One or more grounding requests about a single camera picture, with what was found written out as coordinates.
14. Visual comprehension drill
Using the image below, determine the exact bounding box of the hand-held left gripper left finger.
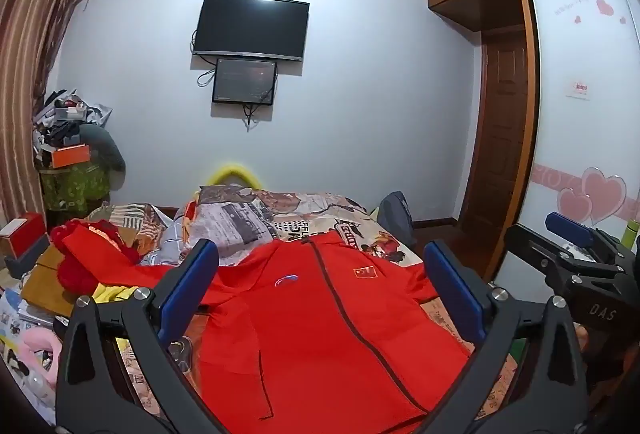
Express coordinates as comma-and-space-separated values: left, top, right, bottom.
55, 239, 236, 434

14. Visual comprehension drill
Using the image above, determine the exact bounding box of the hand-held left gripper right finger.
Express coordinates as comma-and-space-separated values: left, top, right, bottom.
395, 240, 588, 434

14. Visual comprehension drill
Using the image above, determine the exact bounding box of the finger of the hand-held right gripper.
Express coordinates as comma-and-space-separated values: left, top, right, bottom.
545, 212, 626, 265
504, 224, 621, 287

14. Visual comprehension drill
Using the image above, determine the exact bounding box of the red zip jacket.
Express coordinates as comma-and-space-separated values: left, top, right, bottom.
192, 231, 473, 434

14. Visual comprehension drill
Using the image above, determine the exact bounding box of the yellow cloth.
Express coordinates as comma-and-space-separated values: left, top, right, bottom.
92, 283, 137, 305

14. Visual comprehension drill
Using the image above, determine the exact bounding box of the grey-blue backpack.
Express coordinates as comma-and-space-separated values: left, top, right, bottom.
377, 190, 417, 249

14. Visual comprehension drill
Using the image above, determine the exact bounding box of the printed newspaper pattern blanket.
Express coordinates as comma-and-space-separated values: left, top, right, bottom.
85, 184, 518, 421

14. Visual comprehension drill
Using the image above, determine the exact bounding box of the red knit garment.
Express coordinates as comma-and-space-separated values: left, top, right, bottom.
50, 220, 151, 295

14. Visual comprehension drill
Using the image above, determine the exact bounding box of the yellow curved object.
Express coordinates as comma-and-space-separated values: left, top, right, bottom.
209, 162, 258, 188

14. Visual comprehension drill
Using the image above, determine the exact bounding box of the brown wooden door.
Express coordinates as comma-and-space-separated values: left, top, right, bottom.
460, 31, 531, 227

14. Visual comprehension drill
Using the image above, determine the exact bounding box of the green camouflage cloth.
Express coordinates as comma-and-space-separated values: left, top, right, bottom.
40, 164, 110, 215

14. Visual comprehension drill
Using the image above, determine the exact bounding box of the brown cardboard box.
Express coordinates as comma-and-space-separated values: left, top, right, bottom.
20, 244, 81, 317

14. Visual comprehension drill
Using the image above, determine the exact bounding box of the grey-green stuffed bag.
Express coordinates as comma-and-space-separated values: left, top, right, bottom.
80, 124, 126, 175

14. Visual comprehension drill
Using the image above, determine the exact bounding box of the orange box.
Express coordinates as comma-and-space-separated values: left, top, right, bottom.
51, 144, 91, 168

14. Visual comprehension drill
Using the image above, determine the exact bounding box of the pink plush toy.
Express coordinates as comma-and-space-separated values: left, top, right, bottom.
5, 328, 62, 380

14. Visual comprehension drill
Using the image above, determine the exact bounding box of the red box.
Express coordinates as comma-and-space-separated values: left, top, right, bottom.
0, 212, 51, 259

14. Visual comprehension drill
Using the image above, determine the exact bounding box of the pile of clutter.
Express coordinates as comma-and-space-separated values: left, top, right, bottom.
32, 88, 113, 155

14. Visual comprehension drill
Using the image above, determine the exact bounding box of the brown striped curtain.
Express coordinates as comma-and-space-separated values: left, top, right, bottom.
0, 0, 103, 225

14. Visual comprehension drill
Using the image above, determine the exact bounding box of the black monitor cable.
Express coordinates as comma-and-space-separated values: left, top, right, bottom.
243, 102, 266, 132

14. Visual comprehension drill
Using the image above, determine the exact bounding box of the small black wall monitor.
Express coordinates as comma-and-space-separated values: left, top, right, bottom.
212, 58, 278, 106

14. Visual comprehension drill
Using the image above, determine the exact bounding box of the black wall television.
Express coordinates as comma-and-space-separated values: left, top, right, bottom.
192, 0, 310, 63

